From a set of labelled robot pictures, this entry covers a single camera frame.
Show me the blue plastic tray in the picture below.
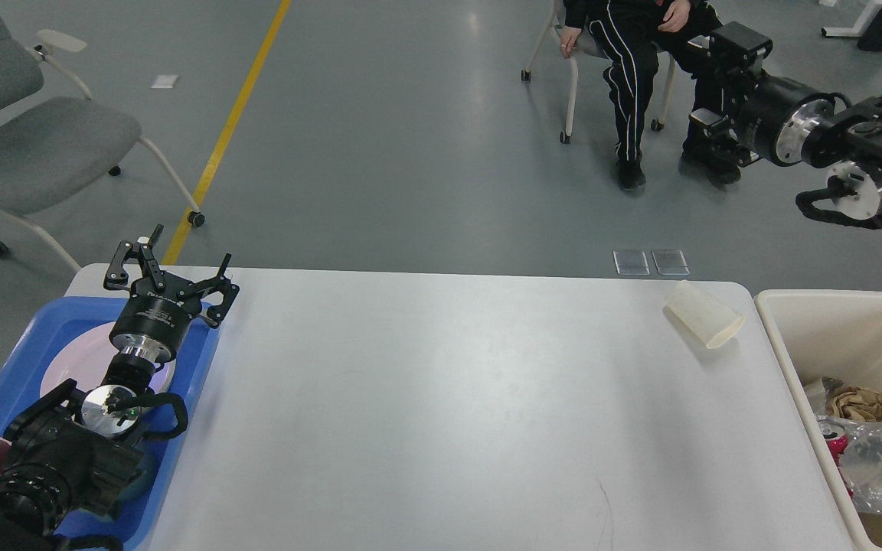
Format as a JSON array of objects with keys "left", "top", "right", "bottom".
[{"left": 0, "top": 296, "right": 218, "bottom": 550}]

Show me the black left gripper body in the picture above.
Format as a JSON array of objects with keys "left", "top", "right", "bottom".
[{"left": 109, "top": 292, "right": 203, "bottom": 363}]

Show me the white wheeled chair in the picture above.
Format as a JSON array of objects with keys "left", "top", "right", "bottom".
[{"left": 519, "top": 1, "right": 678, "bottom": 145}]

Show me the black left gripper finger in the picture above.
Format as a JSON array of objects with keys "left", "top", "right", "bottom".
[
  {"left": 103, "top": 224, "right": 175, "bottom": 299},
  {"left": 175, "top": 253, "right": 242, "bottom": 330}
]

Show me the person in black tracksuit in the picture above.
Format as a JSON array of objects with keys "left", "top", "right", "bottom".
[{"left": 560, "top": 1, "right": 725, "bottom": 191}]

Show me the grey office chair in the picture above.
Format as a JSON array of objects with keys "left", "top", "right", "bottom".
[{"left": 0, "top": 17, "right": 205, "bottom": 271}]

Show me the white paper scrap on floor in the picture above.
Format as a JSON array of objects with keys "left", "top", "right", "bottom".
[{"left": 150, "top": 74, "right": 180, "bottom": 90}]

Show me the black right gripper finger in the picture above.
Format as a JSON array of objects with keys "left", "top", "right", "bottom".
[
  {"left": 708, "top": 21, "right": 773, "bottom": 116},
  {"left": 689, "top": 108, "right": 760, "bottom": 168}
]

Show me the beige plastic bin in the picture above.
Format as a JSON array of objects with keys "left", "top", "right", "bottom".
[{"left": 755, "top": 290, "right": 882, "bottom": 550}]

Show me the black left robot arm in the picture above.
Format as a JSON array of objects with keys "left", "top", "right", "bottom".
[{"left": 0, "top": 226, "right": 240, "bottom": 550}]

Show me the foil and plastic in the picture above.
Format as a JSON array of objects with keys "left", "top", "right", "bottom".
[{"left": 804, "top": 377, "right": 844, "bottom": 416}]

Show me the crushed red can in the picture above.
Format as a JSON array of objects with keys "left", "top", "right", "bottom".
[{"left": 816, "top": 416, "right": 854, "bottom": 497}]

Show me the clear floor socket cover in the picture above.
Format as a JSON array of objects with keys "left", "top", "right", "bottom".
[
  {"left": 612, "top": 249, "right": 651, "bottom": 278},
  {"left": 651, "top": 249, "right": 691, "bottom": 276}
]

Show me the brown paper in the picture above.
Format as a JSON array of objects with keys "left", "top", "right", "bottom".
[{"left": 824, "top": 385, "right": 882, "bottom": 422}]

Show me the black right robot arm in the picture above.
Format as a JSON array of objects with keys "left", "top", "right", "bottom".
[{"left": 689, "top": 22, "right": 882, "bottom": 230}]

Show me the white foam container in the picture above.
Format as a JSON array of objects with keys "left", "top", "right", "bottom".
[{"left": 665, "top": 280, "right": 746, "bottom": 349}]

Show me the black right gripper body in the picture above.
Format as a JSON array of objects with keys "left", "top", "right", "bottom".
[{"left": 729, "top": 72, "right": 836, "bottom": 167}]

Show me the pink plate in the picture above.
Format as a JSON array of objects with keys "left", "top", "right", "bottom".
[{"left": 40, "top": 322, "right": 175, "bottom": 396}]

